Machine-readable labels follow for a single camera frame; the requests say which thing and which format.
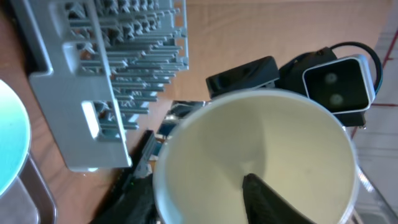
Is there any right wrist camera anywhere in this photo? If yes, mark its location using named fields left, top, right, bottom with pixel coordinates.
left=302, top=54, right=376, bottom=114

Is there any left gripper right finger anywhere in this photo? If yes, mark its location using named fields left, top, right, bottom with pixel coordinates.
left=242, top=173, right=313, bottom=224

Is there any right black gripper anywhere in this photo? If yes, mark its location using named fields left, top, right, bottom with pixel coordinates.
left=205, top=46, right=368, bottom=128

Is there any light blue bowl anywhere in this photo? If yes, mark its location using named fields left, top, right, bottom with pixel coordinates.
left=1, top=81, right=31, bottom=194

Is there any small pale green cup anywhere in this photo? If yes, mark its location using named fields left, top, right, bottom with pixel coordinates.
left=153, top=90, right=359, bottom=223

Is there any brown plastic serving tray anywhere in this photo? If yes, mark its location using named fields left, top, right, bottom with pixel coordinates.
left=1, top=156, right=58, bottom=224

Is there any grey dishwasher rack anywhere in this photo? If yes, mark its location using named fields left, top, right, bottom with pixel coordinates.
left=10, top=0, right=189, bottom=172

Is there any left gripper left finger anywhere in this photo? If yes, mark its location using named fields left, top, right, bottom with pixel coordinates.
left=90, top=174, right=159, bottom=224

